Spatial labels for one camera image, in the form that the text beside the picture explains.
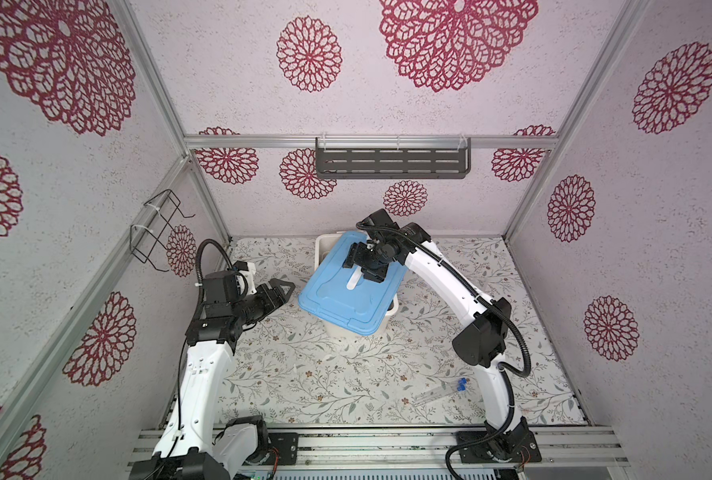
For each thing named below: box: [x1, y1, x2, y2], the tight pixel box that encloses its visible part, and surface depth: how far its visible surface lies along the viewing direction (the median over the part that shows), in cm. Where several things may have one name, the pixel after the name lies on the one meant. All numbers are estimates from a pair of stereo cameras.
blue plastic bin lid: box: [298, 231, 407, 336], surface depth 83 cm
